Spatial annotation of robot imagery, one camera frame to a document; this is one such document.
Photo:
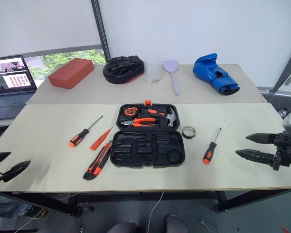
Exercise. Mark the orange black utility knife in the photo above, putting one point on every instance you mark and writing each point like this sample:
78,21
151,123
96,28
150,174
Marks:
97,162

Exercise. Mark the red foam block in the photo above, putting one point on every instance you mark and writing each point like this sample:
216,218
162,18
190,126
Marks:
70,74

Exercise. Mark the purple spatula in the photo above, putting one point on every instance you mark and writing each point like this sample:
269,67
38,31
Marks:
171,66

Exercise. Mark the silver claw hammer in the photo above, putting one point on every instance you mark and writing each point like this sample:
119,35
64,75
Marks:
171,117

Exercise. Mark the black metal table frame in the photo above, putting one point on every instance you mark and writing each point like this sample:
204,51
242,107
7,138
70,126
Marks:
111,196

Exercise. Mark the short orange black screwdriver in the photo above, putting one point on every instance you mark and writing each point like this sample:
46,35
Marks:
209,151

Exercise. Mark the orange voltage tester pen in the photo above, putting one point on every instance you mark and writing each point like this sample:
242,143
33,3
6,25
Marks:
99,142

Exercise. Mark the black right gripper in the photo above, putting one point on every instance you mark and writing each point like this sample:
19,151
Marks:
287,150

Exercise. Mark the black window pillar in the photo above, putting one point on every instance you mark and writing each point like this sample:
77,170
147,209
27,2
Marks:
99,24

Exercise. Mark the dark grey rounded shape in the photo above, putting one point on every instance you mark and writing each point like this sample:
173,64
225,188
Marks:
175,225
123,228

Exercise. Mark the black boxing punch mitt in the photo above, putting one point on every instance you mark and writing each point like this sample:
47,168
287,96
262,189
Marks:
121,70

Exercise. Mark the long orange black screwdriver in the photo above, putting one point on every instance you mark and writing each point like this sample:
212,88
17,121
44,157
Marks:
78,138

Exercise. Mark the orange black tape measure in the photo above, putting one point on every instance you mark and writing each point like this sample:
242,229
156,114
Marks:
130,111

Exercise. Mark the laptop computer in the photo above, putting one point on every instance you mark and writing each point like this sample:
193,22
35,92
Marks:
12,77

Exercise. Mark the small metal hex key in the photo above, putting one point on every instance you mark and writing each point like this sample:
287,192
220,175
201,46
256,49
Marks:
205,225

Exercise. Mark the orange plastic case latch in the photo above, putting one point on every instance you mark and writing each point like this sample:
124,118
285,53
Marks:
148,102

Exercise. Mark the black tool case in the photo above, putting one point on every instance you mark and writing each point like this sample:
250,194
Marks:
135,150

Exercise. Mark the grey metal stand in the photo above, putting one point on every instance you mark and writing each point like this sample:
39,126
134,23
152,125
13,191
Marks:
284,72

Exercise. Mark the black electrical tape roll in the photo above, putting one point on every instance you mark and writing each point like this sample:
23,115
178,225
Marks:
189,137

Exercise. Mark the blue denim cloth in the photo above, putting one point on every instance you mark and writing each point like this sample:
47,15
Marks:
7,206

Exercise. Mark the clear plastic measuring cup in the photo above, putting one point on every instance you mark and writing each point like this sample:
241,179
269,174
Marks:
153,72

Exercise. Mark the blue boxing glove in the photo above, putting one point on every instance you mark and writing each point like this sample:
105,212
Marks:
208,70

